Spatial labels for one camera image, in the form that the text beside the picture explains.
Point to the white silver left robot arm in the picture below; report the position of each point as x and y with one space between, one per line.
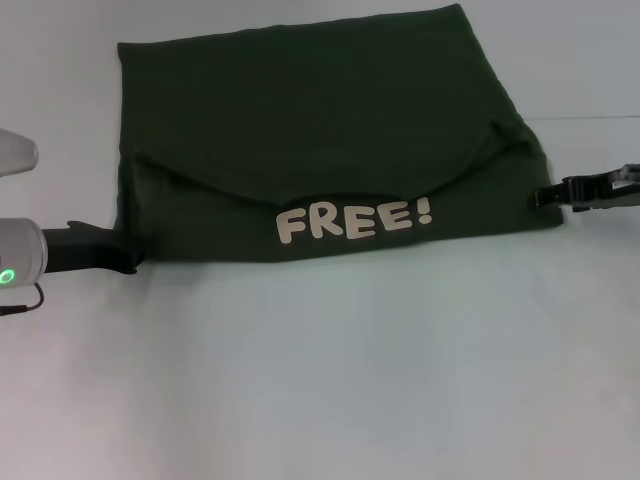
20 252

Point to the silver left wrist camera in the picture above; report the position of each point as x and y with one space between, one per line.
17 152

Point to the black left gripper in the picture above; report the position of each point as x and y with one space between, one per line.
85 250

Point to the dark green shirt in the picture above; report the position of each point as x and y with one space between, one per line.
325 125

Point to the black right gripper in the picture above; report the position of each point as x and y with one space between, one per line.
610 192

